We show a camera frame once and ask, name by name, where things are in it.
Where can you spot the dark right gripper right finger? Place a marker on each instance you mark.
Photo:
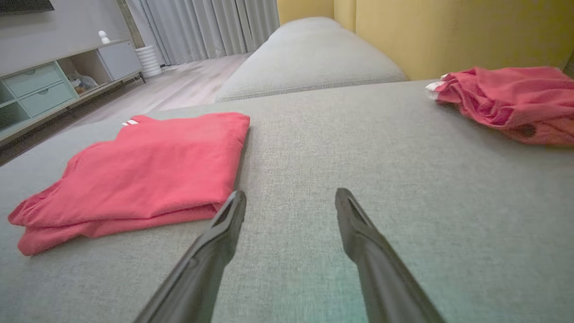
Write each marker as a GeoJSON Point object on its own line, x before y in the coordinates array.
{"type": "Point", "coordinates": [381, 269]}

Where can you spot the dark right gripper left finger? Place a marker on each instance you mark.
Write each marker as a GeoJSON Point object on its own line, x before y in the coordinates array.
{"type": "Point", "coordinates": [202, 269]}

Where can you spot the red garment with white trim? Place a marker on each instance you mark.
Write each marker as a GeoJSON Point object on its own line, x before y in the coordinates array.
{"type": "Point", "coordinates": [157, 170]}

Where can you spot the crumpled red garment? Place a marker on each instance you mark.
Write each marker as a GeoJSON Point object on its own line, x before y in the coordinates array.
{"type": "Point", "coordinates": [515, 98]}

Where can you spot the grey sofa seat cushion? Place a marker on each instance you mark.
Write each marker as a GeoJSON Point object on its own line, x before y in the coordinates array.
{"type": "Point", "coordinates": [336, 143]}

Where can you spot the white ribbed bin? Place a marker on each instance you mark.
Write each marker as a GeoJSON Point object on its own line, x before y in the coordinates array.
{"type": "Point", "coordinates": [149, 60]}

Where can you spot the clutter in cabinet shelf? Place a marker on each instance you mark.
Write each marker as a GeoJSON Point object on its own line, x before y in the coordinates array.
{"type": "Point", "coordinates": [83, 83]}

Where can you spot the grey sofa ottoman cushion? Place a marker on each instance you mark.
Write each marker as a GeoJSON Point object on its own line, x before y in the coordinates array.
{"type": "Point", "coordinates": [309, 58]}

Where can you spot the grey tv cabinet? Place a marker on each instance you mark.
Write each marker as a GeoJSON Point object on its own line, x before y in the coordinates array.
{"type": "Point", "coordinates": [116, 56]}

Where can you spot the pale green cabinet drawer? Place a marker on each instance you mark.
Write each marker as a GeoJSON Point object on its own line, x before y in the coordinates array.
{"type": "Point", "coordinates": [47, 99]}
{"type": "Point", "coordinates": [33, 80]}

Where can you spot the grey curtain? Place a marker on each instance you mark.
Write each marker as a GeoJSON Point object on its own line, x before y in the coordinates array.
{"type": "Point", "coordinates": [210, 27]}

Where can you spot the small white figurine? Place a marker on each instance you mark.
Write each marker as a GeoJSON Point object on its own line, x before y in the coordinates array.
{"type": "Point", "coordinates": [104, 37]}

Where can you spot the black television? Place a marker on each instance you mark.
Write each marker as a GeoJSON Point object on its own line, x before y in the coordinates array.
{"type": "Point", "coordinates": [22, 4]}

